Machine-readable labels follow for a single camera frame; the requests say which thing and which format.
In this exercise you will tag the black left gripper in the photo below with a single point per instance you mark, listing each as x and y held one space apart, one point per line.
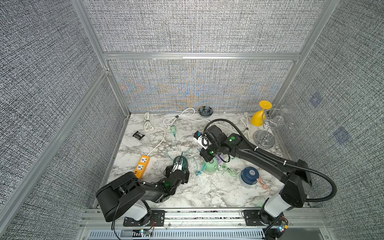
166 175

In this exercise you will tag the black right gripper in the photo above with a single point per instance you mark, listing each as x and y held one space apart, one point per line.
203 153

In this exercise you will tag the purple power strip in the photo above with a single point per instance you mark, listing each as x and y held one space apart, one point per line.
220 159

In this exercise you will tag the light green meat grinder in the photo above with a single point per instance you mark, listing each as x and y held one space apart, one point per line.
211 167

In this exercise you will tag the orange power strip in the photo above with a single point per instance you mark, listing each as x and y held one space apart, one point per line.
141 167

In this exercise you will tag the navy blue meat grinder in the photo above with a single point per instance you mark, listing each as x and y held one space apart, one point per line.
249 176

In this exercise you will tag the dark green meat grinder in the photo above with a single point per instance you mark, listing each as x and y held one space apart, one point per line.
180 163

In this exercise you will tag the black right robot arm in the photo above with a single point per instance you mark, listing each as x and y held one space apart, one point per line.
295 176

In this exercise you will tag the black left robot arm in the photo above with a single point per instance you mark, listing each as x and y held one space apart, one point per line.
117 197

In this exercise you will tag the black grinder blade lid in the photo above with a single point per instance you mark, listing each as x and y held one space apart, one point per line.
205 111

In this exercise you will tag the small black packet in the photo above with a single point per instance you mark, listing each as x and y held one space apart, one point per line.
138 135

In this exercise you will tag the yellow plastic goblet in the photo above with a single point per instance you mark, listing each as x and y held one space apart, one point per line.
259 117

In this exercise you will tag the clear wine glass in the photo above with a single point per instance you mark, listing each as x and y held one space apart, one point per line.
278 121

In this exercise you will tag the chrome wire glass rack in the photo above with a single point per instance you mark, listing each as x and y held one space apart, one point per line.
266 138

